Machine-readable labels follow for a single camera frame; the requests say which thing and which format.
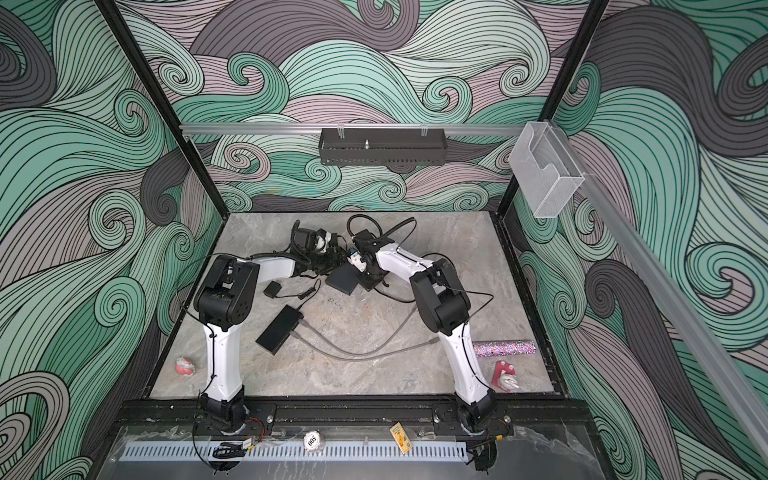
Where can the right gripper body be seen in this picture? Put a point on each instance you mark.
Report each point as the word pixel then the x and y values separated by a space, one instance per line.
pixel 369 278

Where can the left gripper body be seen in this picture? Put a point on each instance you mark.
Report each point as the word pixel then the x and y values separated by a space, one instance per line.
pixel 322 263

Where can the ribbed black network switch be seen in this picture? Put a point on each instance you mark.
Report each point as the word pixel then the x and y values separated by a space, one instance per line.
pixel 280 328

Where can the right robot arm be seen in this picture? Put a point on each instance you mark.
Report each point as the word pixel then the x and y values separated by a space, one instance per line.
pixel 441 301

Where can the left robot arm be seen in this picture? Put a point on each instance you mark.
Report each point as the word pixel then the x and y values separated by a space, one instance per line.
pixel 224 302

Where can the pink white toy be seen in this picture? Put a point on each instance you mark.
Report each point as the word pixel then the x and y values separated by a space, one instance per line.
pixel 504 377
pixel 184 367

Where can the yellow tag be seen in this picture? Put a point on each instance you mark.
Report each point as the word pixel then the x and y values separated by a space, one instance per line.
pixel 401 438

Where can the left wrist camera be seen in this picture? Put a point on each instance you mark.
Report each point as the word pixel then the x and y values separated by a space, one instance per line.
pixel 325 241

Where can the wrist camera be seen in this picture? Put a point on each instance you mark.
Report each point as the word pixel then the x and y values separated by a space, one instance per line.
pixel 359 259
pixel 325 241

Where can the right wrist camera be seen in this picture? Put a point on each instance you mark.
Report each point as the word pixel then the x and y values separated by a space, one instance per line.
pixel 359 259

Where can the black wall tray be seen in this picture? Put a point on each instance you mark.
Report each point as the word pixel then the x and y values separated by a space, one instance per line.
pixel 396 147

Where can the clear acrylic wall holder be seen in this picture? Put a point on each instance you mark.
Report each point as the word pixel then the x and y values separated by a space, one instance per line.
pixel 545 166

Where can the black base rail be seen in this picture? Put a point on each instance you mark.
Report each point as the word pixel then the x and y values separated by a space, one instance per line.
pixel 435 413

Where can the white slotted cable duct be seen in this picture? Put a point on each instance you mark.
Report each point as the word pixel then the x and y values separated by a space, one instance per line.
pixel 382 451

